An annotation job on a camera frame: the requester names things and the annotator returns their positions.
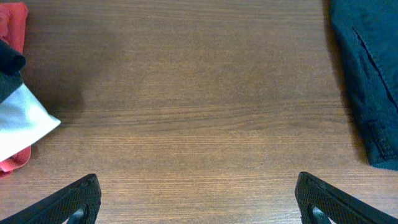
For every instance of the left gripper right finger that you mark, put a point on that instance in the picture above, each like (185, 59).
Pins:
(320, 202)

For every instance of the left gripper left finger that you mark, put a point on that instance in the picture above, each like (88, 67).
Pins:
(77, 203)

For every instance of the navy blue shorts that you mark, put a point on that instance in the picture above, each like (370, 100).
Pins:
(366, 32)

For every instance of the folded black garment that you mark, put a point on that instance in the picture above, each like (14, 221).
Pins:
(12, 63)

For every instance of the folded red garment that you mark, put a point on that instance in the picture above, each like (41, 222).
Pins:
(13, 21)

